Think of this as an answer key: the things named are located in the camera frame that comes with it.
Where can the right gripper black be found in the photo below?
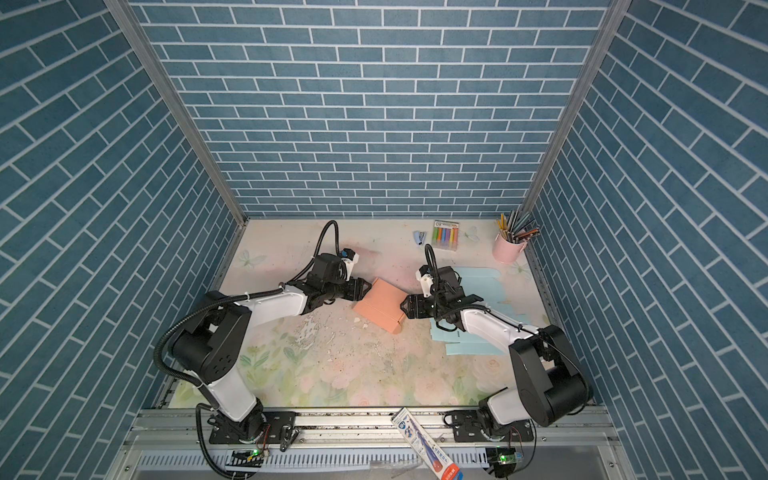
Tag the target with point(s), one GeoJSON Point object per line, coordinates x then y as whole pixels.
{"type": "Point", "coordinates": [412, 305]}

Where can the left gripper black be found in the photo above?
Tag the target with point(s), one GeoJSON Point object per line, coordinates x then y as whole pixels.
{"type": "Point", "coordinates": [358, 293]}

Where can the pink cardboard box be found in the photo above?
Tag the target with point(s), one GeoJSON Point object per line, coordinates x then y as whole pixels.
{"type": "Point", "coordinates": [381, 306]}

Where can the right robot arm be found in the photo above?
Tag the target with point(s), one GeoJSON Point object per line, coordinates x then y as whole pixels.
{"type": "Point", "coordinates": [549, 382]}

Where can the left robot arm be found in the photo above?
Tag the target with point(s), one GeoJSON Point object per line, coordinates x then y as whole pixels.
{"type": "Point", "coordinates": [203, 347]}

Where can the light blue cardboard box blank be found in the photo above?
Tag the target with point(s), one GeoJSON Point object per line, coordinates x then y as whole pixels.
{"type": "Point", "coordinates": [488, 326]}

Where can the toothpaste tube box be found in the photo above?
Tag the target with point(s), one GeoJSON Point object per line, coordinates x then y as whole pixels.
{"type": "Point", "coordinates": [436, 460]}

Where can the coloured marker pack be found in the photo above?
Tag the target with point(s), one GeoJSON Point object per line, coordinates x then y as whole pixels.
{"type": "Point", "coordinates": [445, 235]}

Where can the pink pencil cup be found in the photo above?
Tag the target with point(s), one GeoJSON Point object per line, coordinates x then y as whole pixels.
{"type": "Point", "coordinates": [507, 252]}

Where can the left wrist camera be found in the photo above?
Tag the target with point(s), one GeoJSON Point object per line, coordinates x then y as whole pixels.
{"type": "Point", "coordinates": [349, 258]}

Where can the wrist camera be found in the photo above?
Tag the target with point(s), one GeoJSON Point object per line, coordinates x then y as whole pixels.
{"type": "Point", "coordinates": [426, 281]}
{"type": "Point", "coordinates": [349, 258]}

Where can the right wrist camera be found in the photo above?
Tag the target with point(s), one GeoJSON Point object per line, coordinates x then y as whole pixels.
{"type": "Point", "coordinates": [426, 281]}

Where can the aluminium mounting rail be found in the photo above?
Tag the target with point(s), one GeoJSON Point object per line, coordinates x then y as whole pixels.
{"type": "Point", "coordinates": [363, 443]}

